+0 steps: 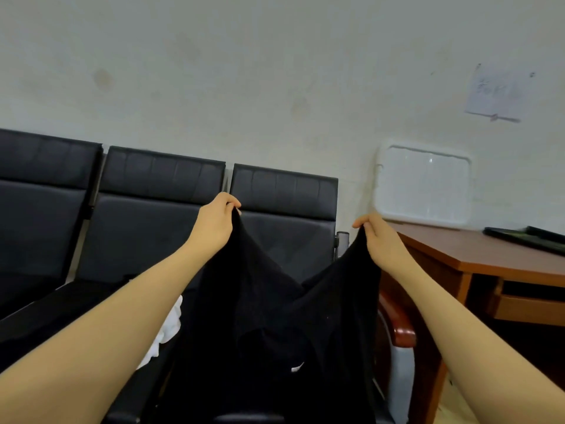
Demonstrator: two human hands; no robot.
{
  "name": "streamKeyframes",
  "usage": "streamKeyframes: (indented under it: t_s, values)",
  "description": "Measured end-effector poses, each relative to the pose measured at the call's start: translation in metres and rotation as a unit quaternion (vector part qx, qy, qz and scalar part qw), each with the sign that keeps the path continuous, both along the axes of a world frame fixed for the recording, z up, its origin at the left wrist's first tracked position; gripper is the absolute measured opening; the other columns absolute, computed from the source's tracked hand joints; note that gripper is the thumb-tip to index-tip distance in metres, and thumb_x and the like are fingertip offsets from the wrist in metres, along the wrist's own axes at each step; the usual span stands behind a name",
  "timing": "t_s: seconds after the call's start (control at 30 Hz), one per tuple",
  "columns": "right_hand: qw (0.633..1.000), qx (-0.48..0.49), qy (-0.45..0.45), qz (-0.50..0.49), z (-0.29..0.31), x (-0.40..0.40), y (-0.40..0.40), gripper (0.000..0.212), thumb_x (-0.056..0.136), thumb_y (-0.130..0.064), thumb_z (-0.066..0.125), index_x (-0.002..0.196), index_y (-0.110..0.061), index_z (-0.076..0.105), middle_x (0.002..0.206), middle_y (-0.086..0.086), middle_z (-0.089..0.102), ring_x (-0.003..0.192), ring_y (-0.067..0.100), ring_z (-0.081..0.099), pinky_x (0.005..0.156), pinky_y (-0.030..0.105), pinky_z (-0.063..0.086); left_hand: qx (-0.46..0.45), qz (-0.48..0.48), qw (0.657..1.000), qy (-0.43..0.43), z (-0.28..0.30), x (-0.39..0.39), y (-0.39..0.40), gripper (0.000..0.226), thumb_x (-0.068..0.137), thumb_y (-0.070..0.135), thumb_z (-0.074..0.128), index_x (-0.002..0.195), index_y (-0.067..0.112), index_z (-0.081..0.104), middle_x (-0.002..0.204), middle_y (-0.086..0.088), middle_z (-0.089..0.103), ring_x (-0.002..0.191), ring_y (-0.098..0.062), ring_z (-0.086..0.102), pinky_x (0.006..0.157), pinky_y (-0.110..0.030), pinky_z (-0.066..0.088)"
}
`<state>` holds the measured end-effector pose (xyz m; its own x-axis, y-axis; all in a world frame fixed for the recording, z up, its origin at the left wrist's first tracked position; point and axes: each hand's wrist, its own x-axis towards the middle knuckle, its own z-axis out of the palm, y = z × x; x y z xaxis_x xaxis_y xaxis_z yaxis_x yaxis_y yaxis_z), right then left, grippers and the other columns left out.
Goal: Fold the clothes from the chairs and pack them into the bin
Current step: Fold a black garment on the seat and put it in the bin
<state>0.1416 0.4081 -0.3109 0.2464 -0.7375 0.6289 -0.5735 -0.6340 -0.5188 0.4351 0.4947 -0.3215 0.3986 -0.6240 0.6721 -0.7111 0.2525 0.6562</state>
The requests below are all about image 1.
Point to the white paper wall sign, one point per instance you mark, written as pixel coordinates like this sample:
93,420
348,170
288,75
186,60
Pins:
500,92

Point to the person's left hand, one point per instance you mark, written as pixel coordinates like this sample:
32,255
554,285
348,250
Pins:
212,228

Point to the white plastic tray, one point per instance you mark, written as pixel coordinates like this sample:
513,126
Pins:
424,185

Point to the brown wooden desk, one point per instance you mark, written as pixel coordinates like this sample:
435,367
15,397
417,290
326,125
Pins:
459,251

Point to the black garment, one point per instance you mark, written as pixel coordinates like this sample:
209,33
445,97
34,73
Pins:
265,340

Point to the brown wooden bench armrest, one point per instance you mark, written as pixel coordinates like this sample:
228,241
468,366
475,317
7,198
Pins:
399,322

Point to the person's left forearm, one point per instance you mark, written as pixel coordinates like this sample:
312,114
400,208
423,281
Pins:
88,340

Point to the pile of clothes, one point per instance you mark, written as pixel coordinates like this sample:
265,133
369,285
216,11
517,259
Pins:
163,335

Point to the black board green print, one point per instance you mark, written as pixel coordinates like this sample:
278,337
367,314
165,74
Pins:
530,239

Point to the person's right forearm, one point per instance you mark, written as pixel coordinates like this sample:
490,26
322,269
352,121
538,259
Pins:
485,349

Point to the person's right hand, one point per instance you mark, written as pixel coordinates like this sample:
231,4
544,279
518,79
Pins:
383,244

